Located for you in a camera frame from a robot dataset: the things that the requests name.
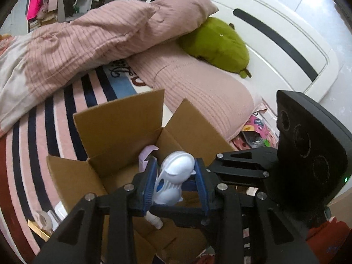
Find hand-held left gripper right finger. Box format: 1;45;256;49
194;158;321;264

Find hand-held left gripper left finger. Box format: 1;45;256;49
32;156;158;264

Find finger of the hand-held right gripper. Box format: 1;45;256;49
148;206;211;227
207;148;279;183

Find white blue plastic toy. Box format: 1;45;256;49
146;151;196;230

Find small lilac box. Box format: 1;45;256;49
138;145;159;172

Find pink ribbed pillow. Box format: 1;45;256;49
129;44;262;141

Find white plastic container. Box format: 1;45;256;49
54;201;68;223

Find clear tape roll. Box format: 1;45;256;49
35;211;53;230

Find flat gold box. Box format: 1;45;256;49
27;220;51;238

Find green plush toy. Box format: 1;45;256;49
179;17;252;79

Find white bed headboard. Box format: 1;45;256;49
146;0;340;103

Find striped patchwork duvet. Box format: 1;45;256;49
0;0;219;136

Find small brown cardboard box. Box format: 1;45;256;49
30;16;58;31

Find grey desk chair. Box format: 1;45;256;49
62;0;76;20

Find magenta gift bag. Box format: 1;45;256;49
27;0;44;20

